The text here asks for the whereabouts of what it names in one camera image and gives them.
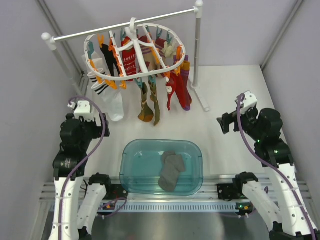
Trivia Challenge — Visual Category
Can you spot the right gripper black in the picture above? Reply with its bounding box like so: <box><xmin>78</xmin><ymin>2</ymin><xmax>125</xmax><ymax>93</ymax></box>
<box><xmin>217</xmin><ymin>103</ymin><xmax>264</xmax><ymax>141</ymax></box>

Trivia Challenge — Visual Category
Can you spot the grey sock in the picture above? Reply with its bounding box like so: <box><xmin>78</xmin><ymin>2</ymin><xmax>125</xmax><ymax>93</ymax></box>
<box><xmin>158</xmin><ymin>162</ymin><xmax>180</xmax><ymax>192</ymax></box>
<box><xmin>161</xmin><ymin>151</ymin><xmax>186</xmax><ymax>172</ymax></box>

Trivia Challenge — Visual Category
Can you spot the white oval sock hanger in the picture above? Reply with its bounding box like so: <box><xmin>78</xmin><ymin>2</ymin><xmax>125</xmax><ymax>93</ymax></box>
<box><xmin>84</xmin><ymin>18</ymin><xmax>186</xmax><ymax>89</ymax></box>

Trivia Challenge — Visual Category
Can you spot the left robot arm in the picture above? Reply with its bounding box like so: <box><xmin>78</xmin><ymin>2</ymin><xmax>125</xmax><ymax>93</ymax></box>
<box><xmin>49</xmin><ymin>113</ymin><xmax>113</xmax><ymax>240</ymax></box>

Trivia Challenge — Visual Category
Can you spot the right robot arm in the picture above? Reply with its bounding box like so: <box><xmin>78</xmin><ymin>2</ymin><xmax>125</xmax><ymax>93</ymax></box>
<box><xmin>217</xmin><ymin>106</ymin><xmax>320</xmax><ymax>240</ymax></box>

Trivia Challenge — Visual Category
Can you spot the white striped sock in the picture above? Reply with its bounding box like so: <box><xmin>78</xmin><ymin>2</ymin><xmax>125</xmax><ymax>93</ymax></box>
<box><xmin>81</xmin><ymin>55</ymin><xmax>124</xmax><ymax>122</ymax></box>

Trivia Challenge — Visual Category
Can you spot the olive striped sock pair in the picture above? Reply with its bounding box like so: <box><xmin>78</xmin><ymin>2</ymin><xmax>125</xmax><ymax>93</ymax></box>
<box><xmin>138</xmin><ymin>80</ymin><xmax>161</xmax><ymax>126</ymax></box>

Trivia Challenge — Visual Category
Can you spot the teal plastic basin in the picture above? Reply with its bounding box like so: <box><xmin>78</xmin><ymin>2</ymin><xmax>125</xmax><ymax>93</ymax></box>
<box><xmin>119</xmin><ymin>139</ymin><xmax>204</xmax><ymax>196</ymax></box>

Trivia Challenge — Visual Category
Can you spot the black sock pair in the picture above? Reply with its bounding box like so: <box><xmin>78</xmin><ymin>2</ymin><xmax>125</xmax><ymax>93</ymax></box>
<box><xmin>100</xmin><ymin>43</ymin><xmax>120</xmax><ymax>77</ymax></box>

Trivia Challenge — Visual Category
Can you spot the red patterned sock pair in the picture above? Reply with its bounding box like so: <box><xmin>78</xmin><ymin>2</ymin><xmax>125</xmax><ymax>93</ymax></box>
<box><xmin>121</xmin><ymin>45</ymin><xmax>137</xmax><ymax>76</ymax></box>

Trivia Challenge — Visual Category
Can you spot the red santa sock pair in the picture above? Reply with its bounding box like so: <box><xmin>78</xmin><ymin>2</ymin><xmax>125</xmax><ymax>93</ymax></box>
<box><xmin>165</xmin><ymin>71</ymin><xmax>192</xmax><ymax>111</ymax></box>

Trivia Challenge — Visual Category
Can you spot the beige purple striped sock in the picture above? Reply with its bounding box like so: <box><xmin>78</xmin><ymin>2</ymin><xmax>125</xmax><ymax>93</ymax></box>
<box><xmin>139</xmin><ymin>36</ymin><xmax>162</xmax><ymax>72</ymax></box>

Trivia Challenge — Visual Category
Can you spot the white metal drying rack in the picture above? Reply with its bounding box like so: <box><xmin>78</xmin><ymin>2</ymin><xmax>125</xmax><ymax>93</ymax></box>
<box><xmin>41</xmin><ymin>0</ymin><xmax>210</xmax><ymax>112</ymax></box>

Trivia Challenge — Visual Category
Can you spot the cream fluffy sock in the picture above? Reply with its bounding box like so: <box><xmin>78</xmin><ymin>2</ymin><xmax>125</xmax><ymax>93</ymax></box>
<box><xmin>161</xmin><ymin>41</ymin><xmax>177</xmax><ymax>59</ymax></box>

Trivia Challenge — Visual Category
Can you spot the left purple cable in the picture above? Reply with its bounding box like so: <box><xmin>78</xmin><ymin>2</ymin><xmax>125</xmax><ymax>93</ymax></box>
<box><xmin>56</xmin><ymin>95</ymin><xmax>108</xmax><ymax>240</ymax></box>

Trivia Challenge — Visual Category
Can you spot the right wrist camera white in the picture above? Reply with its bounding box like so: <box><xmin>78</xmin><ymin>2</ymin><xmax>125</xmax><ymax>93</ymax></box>
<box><xmin>235</xmin><ymin>90</ymin><xmax>258</xmax><ymax>110</ymax></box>

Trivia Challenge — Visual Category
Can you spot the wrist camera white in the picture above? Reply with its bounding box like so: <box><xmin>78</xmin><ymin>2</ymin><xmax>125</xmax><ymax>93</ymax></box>
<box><xmin>235</xmin><ymin>90</ymin><xmax>258</xmax><ymax>110</ymax></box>
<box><xmin>68</xmin><ymin>100</ymin><xmax>94</xmax><ymax>121</ymax></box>

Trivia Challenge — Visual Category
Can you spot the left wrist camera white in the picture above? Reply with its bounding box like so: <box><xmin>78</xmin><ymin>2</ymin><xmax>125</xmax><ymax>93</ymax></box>
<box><xmin>68</xmin><ymin>100</ymin><xmax>94</xmax><ymax>121</ymax></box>

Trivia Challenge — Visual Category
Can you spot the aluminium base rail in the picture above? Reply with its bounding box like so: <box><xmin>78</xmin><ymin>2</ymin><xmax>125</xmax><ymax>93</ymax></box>
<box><xmin>39</xmin><ymin>174</ymin><xmax>313</xmax><ymax>213</ymax></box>

